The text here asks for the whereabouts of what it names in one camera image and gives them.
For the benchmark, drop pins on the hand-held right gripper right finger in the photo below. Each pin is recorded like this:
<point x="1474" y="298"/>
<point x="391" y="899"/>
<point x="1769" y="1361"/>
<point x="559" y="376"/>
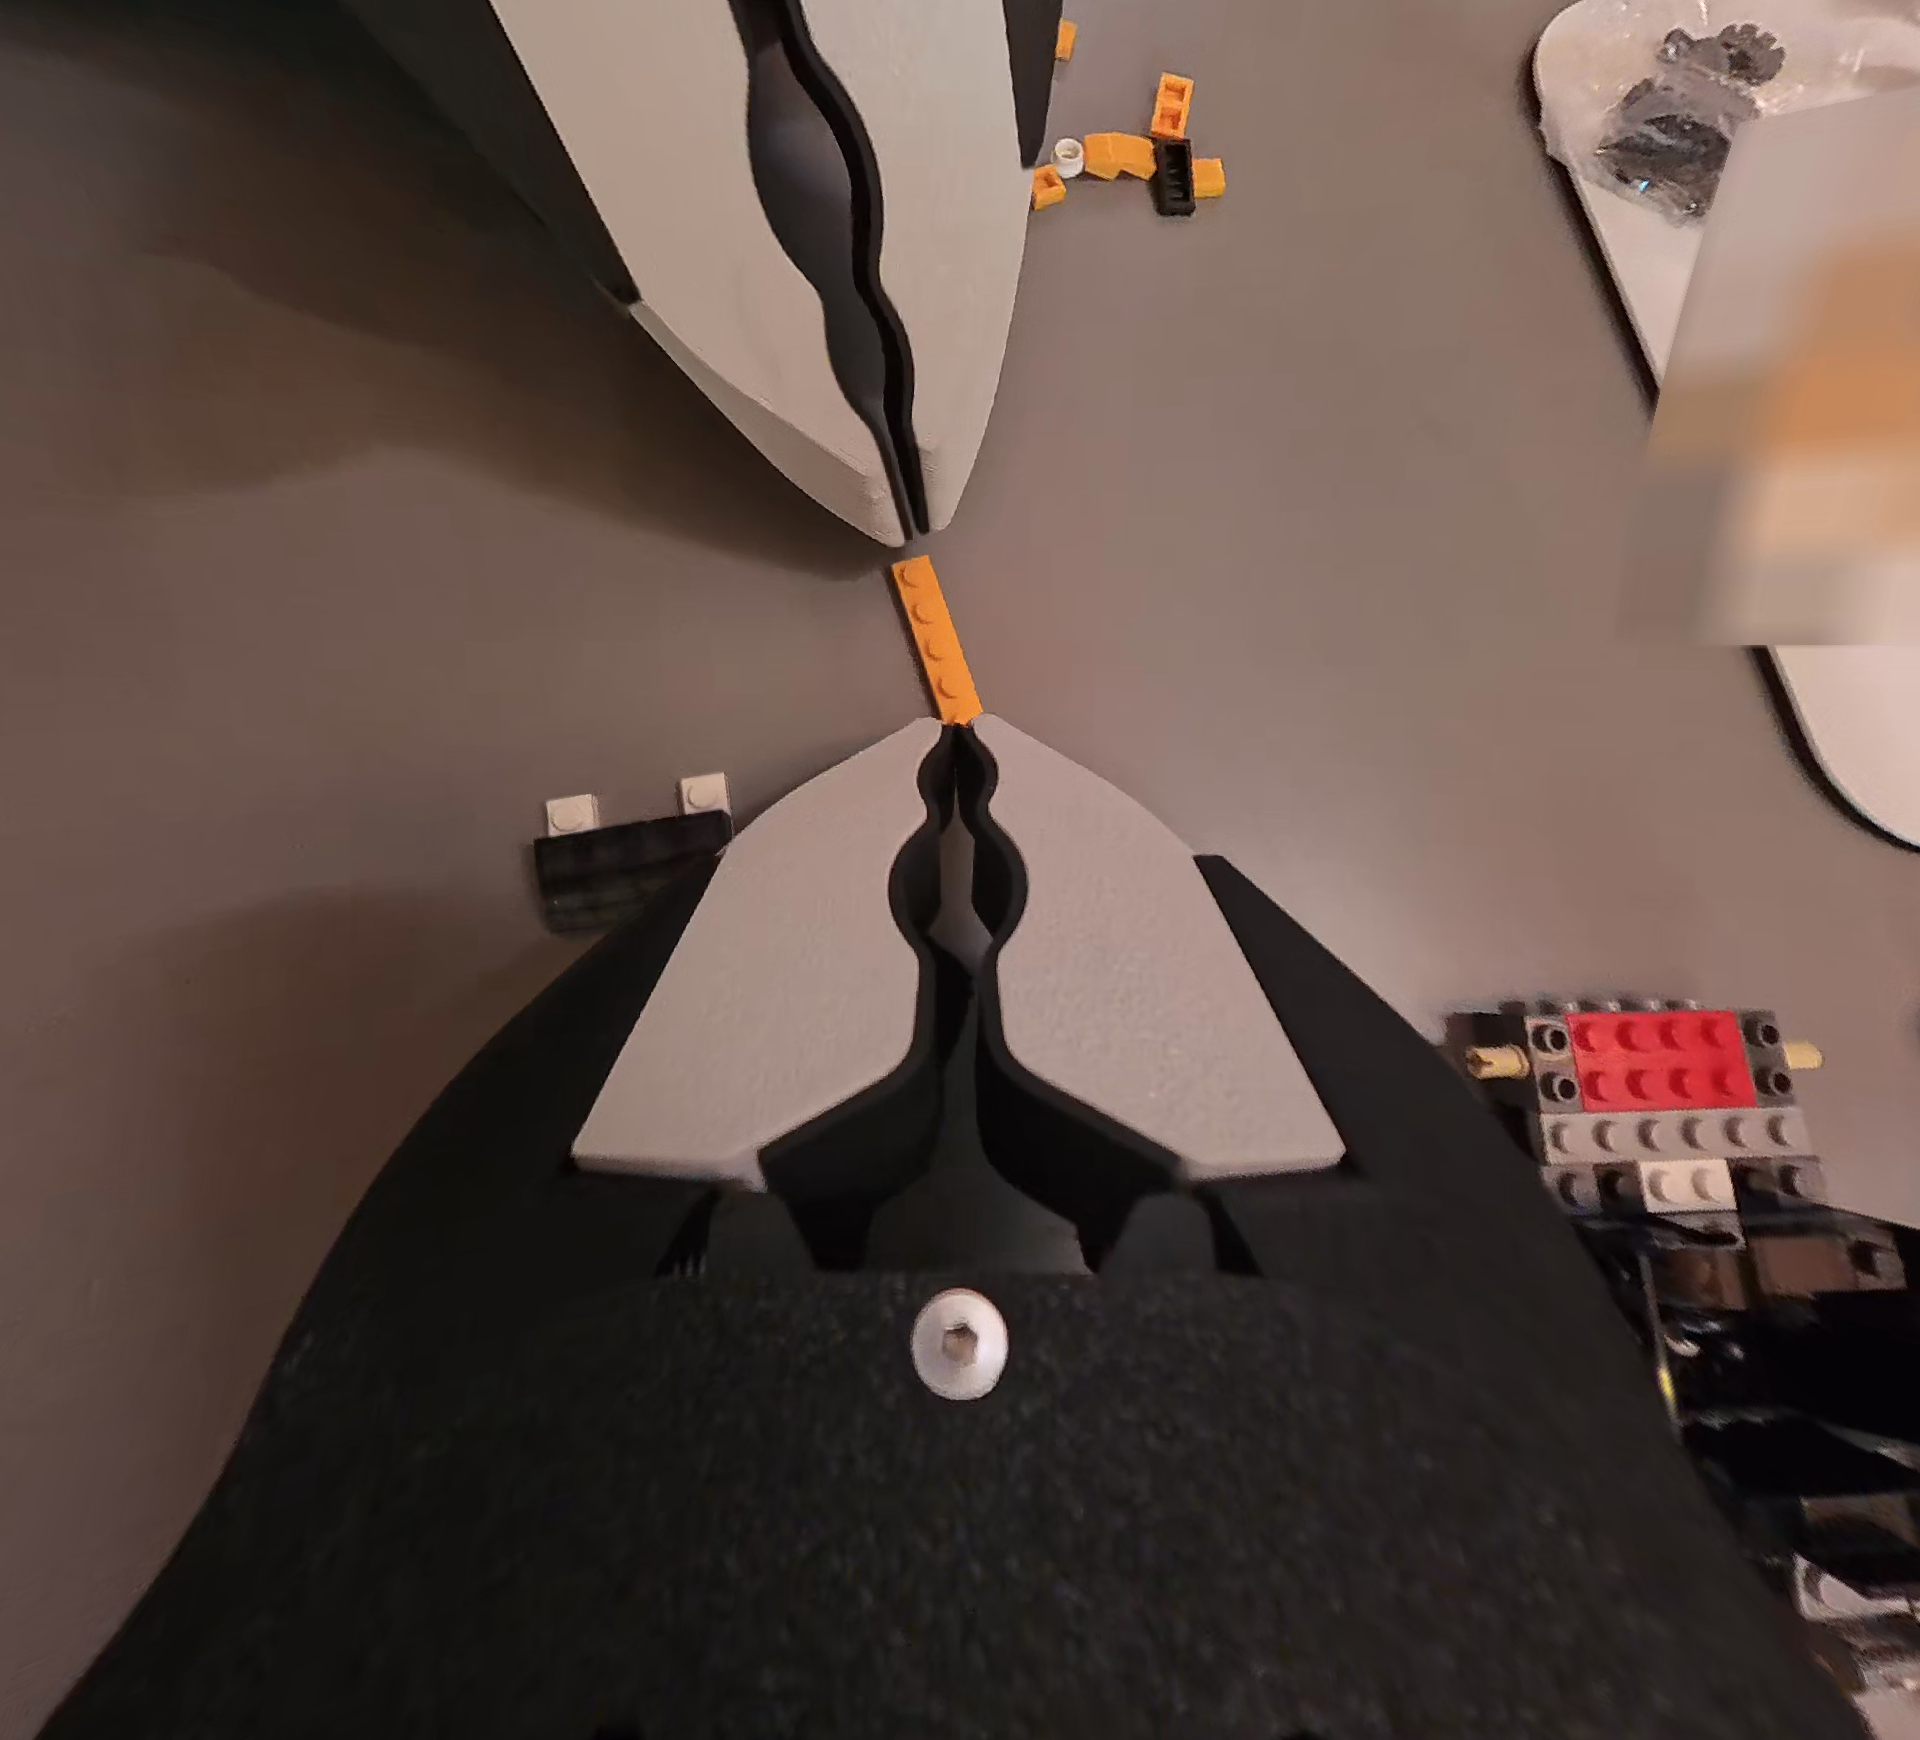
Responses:
<point x="1155" y="1007"/>

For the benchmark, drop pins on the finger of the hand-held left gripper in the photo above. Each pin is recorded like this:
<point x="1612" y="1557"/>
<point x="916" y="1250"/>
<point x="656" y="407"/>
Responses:
<point x="644" y="119"/>
<point x="944" y="197"/>

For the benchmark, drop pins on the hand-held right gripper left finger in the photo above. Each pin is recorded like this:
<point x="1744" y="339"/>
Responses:
<point x="750" y="989"/>

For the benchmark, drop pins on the small black white lego assembly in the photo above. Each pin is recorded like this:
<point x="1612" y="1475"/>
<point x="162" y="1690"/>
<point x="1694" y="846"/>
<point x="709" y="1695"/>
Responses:
<point x="616" y="872"/>

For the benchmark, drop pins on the long orange lego plate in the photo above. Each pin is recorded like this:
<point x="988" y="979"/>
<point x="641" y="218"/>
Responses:
<point x="939" y="646"/>

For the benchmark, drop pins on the cluster of small lego parts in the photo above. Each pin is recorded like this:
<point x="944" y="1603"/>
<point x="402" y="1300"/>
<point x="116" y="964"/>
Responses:
<point x="1138" y="160"/>

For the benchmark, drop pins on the partly built lego car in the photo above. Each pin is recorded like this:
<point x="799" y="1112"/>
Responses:
<point x="1650" y="1095"/>

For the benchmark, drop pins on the white oval tray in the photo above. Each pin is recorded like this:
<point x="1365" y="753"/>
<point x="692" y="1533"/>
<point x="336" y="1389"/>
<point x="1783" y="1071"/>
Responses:
<point x="1618" y="197"/>

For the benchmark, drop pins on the clear bag of black parts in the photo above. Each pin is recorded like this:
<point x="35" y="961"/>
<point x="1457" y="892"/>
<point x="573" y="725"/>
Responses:
<point x="1694" y="106"/>

